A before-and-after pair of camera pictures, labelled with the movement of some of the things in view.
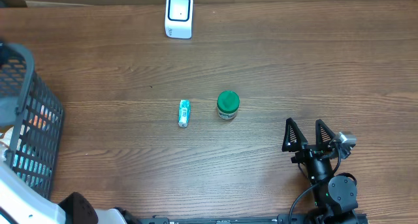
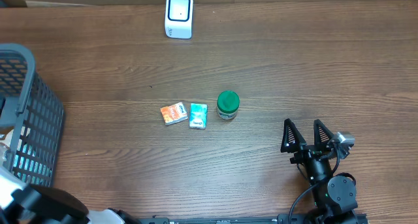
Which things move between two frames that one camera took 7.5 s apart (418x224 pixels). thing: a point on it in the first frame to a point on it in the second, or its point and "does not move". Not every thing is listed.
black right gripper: [309, 151] does not move
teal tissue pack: [184, 113] to [198, 113]
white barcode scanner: [179, 16] does not move
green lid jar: [227, 104] does not move
